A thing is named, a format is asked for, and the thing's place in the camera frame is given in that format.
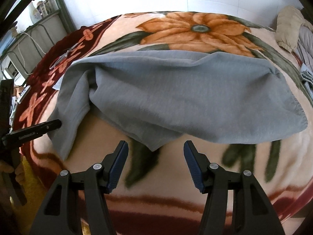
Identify white spray bottle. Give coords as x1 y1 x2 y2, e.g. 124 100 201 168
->
28 2 42 24

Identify white phone on blanket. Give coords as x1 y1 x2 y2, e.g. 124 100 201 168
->
16 85 31 103

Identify folded grey striped cloth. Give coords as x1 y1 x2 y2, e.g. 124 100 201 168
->
300 63 313 98

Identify green metal bed frame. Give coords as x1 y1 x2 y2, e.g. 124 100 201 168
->
1 0 76 80

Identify silver scissors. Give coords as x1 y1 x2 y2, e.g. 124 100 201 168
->
49 43 78 70

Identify white charging cable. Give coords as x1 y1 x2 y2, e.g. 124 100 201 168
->
14 32 47 75

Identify beige puffer jacket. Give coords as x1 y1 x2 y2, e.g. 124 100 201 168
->
275 5 312 66

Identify grey sweat pants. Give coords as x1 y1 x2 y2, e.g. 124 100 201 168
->
49 50 308 159

